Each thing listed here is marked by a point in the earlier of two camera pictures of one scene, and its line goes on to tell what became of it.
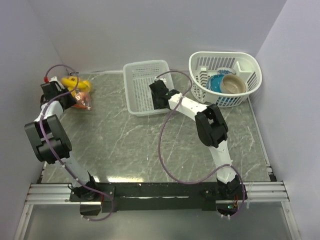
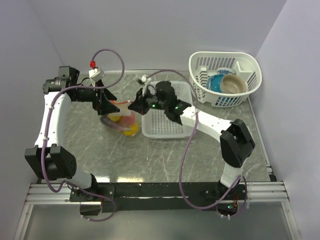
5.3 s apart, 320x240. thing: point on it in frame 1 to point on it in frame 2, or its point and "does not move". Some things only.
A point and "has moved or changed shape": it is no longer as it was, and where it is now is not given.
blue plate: x=213 y=82 does not move
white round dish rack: x=224 y=79 does not move
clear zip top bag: x=81 y=84 has moved or changed shape
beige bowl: x=232 y=83 does not move
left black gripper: x=72 y=101 to x=104 y=106
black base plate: x=152 y=197 does not move
